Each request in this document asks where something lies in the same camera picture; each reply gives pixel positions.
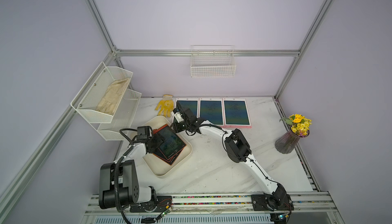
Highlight aluminium frame profiles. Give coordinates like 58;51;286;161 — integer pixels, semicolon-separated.
1;0;334;222

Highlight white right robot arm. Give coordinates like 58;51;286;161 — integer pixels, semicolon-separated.
171;105;294;212

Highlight dark red tablet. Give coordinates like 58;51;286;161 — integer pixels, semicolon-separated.
153;125;186;158
153;150;182;165

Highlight yellow work glove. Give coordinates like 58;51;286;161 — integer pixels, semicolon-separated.
155;94;174;118

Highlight pink white writing tablet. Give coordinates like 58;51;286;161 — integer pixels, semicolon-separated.
176;98;199;117

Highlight beige glove in shelf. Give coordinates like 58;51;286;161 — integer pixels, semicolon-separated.
96;78;131;115

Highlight beige storage tray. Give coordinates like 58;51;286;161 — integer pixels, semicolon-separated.
143;116;193;178

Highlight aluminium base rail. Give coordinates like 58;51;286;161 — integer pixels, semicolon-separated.
84;191;337;217

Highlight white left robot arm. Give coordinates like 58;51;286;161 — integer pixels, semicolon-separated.
99;126;162;224

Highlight yellow flower bouquet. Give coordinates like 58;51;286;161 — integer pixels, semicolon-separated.
280;114;312;137

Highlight dark red bottom tablet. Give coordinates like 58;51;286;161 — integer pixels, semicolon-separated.
153;125;186;158

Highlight purple glass vase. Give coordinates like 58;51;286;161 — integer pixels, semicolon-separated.
275;130;310;154

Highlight white wire wall basket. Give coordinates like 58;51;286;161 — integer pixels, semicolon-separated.
190;45;236;78

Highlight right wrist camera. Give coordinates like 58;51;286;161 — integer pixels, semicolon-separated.
171;108;184;123

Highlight white mesh two-tier shelf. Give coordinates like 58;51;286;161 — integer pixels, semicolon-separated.
70;62;141;141

